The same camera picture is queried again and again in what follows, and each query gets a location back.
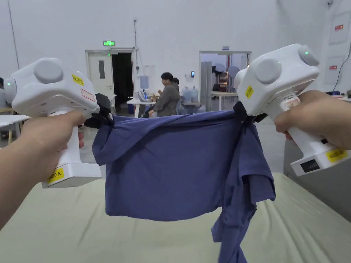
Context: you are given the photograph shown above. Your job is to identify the dark blue shirt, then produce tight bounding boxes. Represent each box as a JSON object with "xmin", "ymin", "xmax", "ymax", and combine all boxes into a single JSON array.
[{"xmin": 92, "ymin": 109, "xmax": 276, "ymax": 263}]

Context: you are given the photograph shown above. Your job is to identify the white table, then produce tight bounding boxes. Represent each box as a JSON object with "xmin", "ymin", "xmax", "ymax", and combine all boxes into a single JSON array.
[
  {"xmin": 126, "ymin": 98, "xmax": 157, "ymax": 118},
  {"xmin": 0, "ymin": 114, "xmax": 31, "ymax": 143},
  {"xmin": 211, "ymin": 91, "xmax": 238, "ymax": 111}
]

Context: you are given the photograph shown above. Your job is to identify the white door with window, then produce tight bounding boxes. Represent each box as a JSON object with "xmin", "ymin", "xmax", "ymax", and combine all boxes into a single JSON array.
[{"xmin": 85, "ymin": 50, "xmax": 114, "ymax": 111}]

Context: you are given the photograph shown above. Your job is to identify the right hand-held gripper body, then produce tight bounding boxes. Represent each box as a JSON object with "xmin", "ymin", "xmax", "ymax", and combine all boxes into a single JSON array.
[{"xmin": 235, "ymin": 43, "xmax": 349, "ymax": 177}]

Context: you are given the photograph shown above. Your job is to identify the person's right hand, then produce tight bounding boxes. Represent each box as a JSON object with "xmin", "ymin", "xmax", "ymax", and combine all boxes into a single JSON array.
[{"xmin": 274, "ymin": 90, "xmax": 351, "ymax": 151}]

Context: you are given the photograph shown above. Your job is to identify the person's left hand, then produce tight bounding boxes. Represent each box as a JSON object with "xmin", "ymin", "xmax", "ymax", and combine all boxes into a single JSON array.
[{"xmin": 19, "ymin": 109, "xmax": 87, "ymax": 179}]

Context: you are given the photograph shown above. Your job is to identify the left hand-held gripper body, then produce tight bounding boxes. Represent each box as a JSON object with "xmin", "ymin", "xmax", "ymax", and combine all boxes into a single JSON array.
[{"xmin": 3, "ymin": 57, "xmax": 112, "ymax": 189}]

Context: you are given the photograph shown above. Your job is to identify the person's left forearm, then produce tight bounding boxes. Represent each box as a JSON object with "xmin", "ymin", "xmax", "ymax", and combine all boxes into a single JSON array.
[{"xmin": 0, "ymin": 128, "xmax": 50, "ymax": 231}]

